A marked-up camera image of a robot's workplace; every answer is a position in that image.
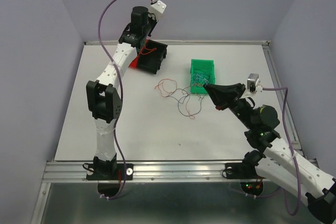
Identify aluminium front rail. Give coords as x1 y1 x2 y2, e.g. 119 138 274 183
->
41 158 322 183

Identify red plastic bin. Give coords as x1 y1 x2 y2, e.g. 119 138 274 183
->
129 56 139 69

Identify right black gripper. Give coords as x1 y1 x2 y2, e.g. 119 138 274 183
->
204 81 255 129

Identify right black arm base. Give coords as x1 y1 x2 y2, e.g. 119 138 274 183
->
222 162 258 179

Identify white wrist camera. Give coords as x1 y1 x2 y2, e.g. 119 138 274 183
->
247 73 263 94
149 0 167 21

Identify thin blue wire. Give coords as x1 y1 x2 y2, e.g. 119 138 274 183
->
191 69 212 87

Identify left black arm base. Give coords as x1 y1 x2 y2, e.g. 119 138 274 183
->
82 159 134 181

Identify black plastic bin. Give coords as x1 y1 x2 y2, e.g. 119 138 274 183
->
137 39 167 74

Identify green plastic bin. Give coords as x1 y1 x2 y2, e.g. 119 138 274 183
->
190 59 215 95

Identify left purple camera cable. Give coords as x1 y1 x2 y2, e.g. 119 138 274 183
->
98 0 158 200

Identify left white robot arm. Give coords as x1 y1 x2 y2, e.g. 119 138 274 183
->
84 2 166 180

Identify orange wires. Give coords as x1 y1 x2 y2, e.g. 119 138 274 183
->
139 45 158 57

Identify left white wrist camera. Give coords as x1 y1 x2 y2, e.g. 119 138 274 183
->
149 0 167 21

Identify wire bundle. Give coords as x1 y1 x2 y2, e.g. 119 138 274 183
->
154 78 204 120

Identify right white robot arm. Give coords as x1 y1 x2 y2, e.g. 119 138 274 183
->
203 82 335 223

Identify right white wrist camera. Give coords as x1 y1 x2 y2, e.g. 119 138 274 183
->
247 73 263 94

